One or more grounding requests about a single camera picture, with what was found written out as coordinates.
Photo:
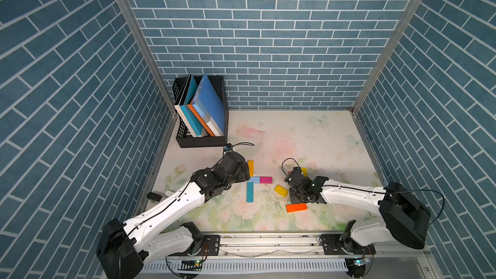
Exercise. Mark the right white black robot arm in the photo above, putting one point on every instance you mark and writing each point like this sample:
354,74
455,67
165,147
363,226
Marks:
398,215

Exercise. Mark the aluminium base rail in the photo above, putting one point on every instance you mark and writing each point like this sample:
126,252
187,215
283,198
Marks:
267,245

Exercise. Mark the blue book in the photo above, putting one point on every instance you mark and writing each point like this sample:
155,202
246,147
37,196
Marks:
209,106

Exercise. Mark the orange block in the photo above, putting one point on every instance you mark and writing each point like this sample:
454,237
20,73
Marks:
292,208

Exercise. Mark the teal long block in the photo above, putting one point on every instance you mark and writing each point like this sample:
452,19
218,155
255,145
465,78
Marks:
250,192

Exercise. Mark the orange-yellow long block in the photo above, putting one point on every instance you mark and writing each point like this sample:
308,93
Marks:
251,168

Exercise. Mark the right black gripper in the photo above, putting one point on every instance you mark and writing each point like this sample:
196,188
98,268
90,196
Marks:
292,198

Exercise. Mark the black mesh book basket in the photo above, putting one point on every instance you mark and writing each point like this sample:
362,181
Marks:
183,137

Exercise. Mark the small yellow block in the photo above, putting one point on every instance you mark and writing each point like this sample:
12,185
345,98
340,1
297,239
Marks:
281,190

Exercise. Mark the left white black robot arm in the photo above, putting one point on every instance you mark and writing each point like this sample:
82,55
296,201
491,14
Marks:
125,247

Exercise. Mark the white ribbed cable duct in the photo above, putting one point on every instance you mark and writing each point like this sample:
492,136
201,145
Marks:
251,266

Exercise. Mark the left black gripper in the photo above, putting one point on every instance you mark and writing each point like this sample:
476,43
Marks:
243,172

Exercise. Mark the orange spine book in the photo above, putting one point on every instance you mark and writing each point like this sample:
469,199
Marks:
200,119

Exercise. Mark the white black book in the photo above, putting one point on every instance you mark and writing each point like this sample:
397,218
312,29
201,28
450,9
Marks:
180,100

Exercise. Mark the teal book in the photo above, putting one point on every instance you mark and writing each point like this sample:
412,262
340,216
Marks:
183,107

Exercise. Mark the magenta block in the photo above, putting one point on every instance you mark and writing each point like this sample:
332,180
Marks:
265,180

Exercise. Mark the light blue block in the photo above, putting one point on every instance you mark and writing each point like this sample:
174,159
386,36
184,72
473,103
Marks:
254,179

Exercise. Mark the yellow upright block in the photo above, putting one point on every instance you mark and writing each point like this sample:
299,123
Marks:
304,171

